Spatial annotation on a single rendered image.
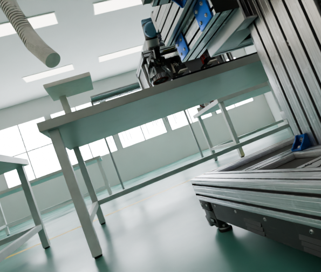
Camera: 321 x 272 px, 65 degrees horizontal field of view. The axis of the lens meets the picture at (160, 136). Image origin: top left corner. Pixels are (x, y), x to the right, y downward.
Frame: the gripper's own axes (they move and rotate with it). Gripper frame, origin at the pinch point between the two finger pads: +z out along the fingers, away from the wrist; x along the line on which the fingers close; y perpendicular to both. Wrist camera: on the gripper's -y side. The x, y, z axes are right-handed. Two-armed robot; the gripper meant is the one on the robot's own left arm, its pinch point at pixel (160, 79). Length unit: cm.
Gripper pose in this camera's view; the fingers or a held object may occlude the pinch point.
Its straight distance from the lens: 161.6
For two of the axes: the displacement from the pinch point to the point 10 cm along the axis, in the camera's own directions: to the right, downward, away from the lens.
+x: 9.1, -3.5, 2.2
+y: 3.4, 3.2, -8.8
